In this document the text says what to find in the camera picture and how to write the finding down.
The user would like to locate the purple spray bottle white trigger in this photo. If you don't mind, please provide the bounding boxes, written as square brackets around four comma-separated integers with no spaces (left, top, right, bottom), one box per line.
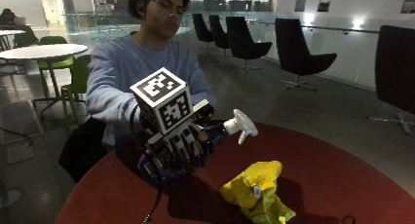
[136,108,259,185]

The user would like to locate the white cube with black markers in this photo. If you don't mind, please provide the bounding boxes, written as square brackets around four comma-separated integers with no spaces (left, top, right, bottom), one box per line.
[129,66,194,136]

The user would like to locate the yellow cloth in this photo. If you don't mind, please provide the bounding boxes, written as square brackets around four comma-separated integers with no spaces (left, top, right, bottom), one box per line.
[220,160,298,224]

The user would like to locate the the person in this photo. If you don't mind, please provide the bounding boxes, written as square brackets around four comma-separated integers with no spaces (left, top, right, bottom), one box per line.
[84,0,218,148]

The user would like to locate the green chair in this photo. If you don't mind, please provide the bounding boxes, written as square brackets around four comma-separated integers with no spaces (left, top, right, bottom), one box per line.
[60,54,93,127]
[36,35,76,71]

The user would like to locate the black swivel chair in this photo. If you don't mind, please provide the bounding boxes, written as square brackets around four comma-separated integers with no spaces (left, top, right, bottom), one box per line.
[208,14,232,58]
[274,18,338,92]
[190,13,216,51]
[225,16,274,73]
[367,24,415,136]

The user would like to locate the glass balustrade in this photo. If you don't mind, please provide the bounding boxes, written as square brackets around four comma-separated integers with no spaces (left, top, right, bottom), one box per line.
[64,12,193,41]

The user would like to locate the white round table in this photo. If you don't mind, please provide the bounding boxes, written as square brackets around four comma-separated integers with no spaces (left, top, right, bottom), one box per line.
[0,43,89,120]
[0,29,27,52]

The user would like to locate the metal handrail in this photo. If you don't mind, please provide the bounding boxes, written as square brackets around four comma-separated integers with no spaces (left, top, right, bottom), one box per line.
[245,19,382,35]

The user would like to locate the black glove cable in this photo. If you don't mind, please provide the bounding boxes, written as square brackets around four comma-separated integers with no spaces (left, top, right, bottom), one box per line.
[129,102,165,224]

